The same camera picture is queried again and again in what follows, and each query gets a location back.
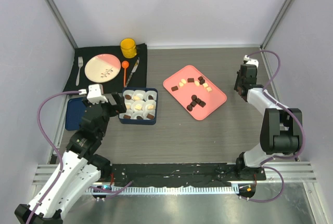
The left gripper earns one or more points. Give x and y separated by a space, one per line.
119 100

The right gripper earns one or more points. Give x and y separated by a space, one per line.
236 87

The brown rectangular chocolate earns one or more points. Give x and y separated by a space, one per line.
126 116
149 116

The dark blue box lid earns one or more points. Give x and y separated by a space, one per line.
74 113

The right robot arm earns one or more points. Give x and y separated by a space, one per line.
281 133

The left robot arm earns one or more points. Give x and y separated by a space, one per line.
79 167

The dark blue chocolate box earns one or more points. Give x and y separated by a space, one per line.
143 93

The pink and cream plate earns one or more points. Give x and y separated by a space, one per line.
102 68

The black cloth placemat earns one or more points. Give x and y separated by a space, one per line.
138 79

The orange plastic spoon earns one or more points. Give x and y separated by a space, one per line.
125 65

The pink plastic tray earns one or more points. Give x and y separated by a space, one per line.
199 97

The steak knife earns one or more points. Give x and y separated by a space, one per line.
132 72

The silver fork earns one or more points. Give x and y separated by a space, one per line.
80 65

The yellow mug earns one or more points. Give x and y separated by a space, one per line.
128 48

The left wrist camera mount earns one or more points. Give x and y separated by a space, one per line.
94 94

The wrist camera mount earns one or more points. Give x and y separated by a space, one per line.
251 60
94 94

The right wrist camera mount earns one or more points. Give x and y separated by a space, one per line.
251 60

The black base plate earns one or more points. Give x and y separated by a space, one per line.
177 175

